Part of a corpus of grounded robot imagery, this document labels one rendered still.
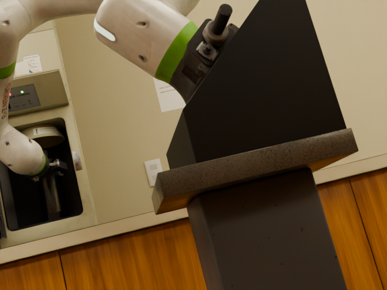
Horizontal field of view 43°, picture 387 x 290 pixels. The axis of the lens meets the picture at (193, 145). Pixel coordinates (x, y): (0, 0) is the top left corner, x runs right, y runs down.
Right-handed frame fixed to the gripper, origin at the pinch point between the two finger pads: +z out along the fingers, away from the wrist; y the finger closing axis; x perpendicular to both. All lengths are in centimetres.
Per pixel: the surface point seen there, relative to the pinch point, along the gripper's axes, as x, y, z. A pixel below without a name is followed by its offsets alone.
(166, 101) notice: -27, -53, 33
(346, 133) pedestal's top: 26, -65, -110
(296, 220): 38, -54, -104
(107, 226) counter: 27, -20, -40
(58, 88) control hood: -25.5, -11.8, -16.1
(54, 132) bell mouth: -13.4, -6.0, -5.2
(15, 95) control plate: -26.1, 2.7, -16.9
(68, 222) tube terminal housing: 20.1, -5.1, -9.5
